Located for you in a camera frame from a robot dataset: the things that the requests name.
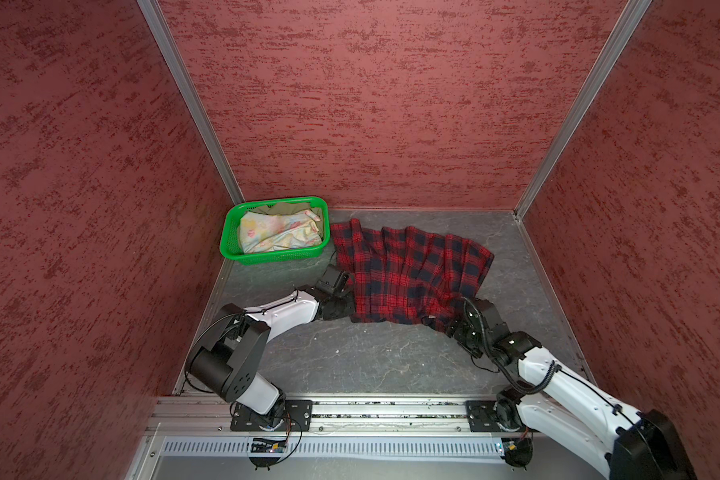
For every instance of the slotted cable duct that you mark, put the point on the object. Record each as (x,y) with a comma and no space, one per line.
(477,449)

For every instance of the red plaid skirt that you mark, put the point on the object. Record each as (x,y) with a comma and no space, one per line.
(409,276)

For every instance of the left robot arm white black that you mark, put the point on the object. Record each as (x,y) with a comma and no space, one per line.
(226,357)

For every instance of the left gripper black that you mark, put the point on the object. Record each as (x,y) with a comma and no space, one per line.
(350,307)

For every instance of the aluminium front rail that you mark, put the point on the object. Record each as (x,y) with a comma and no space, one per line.
(406,415)

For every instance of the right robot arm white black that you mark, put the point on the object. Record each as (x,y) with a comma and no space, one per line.
(651,449)

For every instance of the pastel floral skirt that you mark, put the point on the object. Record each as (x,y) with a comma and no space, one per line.
(265,232)

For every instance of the right aluminium corner post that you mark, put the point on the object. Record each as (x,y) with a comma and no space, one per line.
(623,29)

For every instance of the olive green garment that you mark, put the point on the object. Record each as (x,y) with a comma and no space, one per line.
(282,208)

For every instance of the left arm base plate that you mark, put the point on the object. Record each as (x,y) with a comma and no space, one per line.
(294,414)

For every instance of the left aluminium corner post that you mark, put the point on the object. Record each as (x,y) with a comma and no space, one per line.
(169,50)

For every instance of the aluminium corner post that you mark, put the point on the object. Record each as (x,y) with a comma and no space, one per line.
(623,29)
(169,50)

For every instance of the green plastic basket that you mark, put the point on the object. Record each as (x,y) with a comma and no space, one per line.
(230,248)

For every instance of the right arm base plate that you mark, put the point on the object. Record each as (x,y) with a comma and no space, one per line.
(491,416)

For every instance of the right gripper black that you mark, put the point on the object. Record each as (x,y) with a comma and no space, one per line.
(455,330)

